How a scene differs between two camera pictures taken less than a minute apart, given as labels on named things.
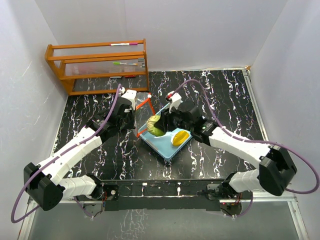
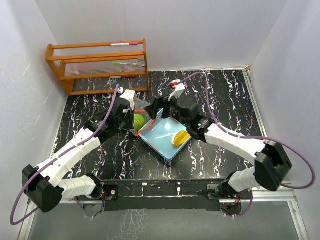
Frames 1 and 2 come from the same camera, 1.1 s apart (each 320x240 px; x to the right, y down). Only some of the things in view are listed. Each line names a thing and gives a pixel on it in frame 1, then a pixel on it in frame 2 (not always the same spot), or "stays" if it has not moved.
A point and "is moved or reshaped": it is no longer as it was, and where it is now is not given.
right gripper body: [172, 121] -> [170, 109]
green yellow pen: [116, 63] stays
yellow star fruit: [179, 137] stays
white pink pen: [124, 44] stays
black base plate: [161, 194] stays
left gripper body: [128, 122] stays
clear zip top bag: [144, 110] is moved or reshaped
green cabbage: [150, 127] -> [139, 121]
